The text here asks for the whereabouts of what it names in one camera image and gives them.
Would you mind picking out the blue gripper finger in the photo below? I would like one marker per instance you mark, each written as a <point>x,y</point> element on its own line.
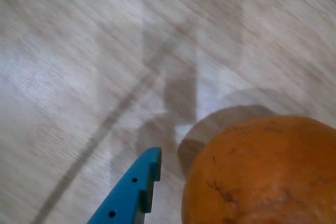
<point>123,200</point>

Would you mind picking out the small smooth round orange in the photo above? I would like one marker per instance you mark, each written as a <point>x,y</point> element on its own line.
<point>262,176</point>

